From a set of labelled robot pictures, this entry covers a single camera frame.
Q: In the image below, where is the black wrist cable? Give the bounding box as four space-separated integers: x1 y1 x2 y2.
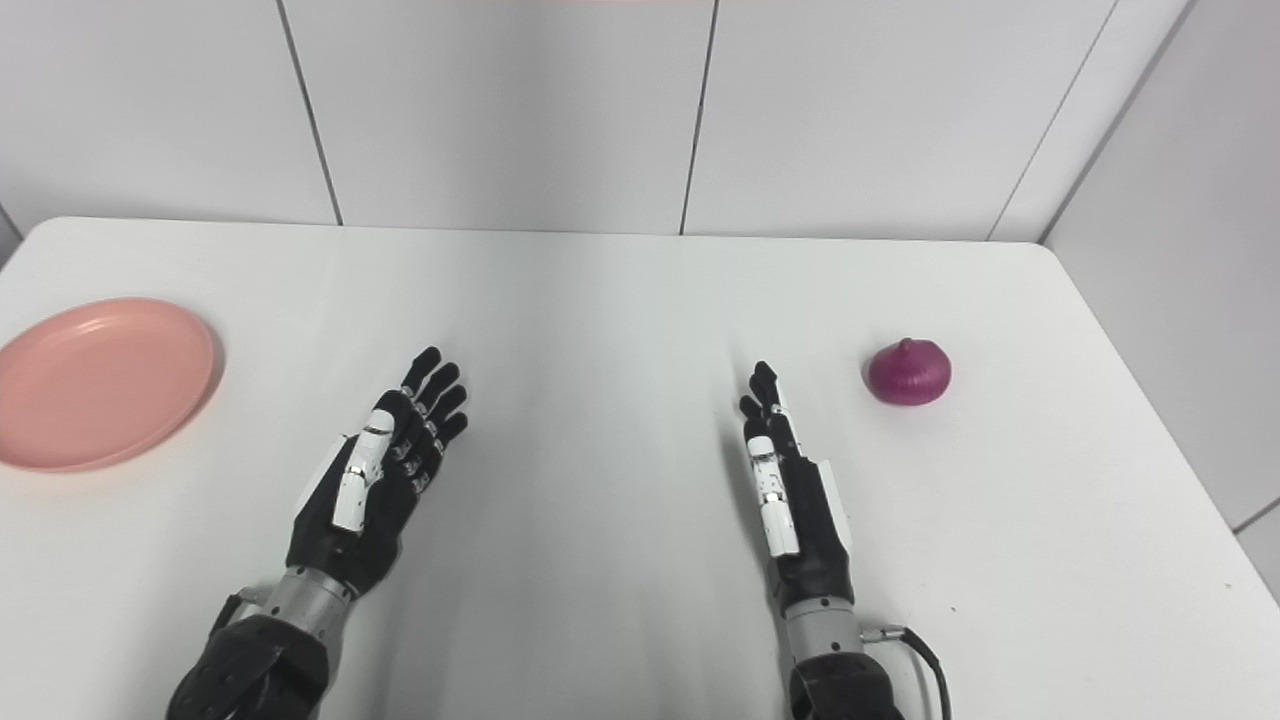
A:
205 588 273 637
860 622 952 720

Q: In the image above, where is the pink round plate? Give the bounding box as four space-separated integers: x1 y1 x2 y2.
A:
0 297 217 473

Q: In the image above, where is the purple red onion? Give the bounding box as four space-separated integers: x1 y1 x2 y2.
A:
866 338 953 408

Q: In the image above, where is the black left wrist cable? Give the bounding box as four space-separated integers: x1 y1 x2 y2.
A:
205 588 273 637

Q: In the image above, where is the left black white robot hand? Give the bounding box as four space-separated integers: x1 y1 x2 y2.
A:
286 346 470 600

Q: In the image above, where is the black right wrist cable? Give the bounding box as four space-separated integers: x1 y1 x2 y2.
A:
860 622 952 720

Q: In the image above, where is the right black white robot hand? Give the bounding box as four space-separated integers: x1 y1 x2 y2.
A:
738 360 859 614

